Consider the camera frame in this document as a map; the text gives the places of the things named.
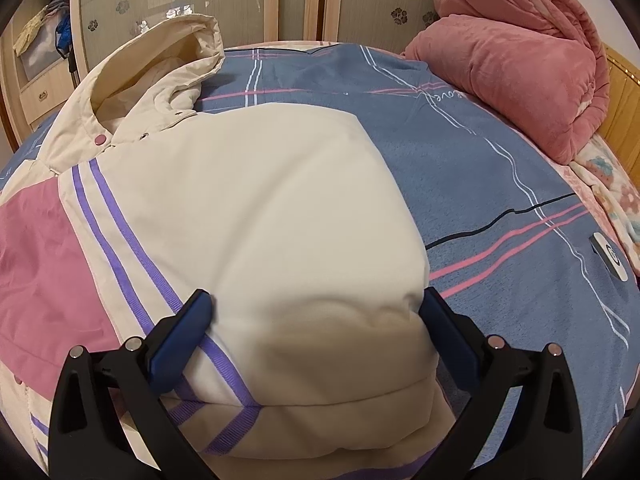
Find frosted sliding wardrobe door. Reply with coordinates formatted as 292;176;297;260
320;0;451;43

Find light wooden wardrobe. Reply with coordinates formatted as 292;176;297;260
0;0;451;131

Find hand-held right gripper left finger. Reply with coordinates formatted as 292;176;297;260
47;288;221;480

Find dark blue puffy garment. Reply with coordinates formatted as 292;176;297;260
54;15;73;53

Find yellow crumpled cloth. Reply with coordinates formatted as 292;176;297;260
12;7;51;56

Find wooden headboard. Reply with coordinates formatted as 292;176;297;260
597;42;640;156

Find floral pillow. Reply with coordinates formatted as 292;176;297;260
570;132;640;273

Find blue plaid bed cover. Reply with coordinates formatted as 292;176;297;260
0;42;640;466

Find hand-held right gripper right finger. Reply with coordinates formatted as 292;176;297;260
410;287;585;480

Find white flat device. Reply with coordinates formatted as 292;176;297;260
589;231;631;281

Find wardrobe drawer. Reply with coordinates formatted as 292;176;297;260
22;67;76;126

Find frosted sliding door with reflections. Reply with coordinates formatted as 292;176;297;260
70;0;323;73

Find rolled pink quilt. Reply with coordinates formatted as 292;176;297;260
400;0;612;166

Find cream and pink hooded jacket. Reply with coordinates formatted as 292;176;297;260
0;14;463;480

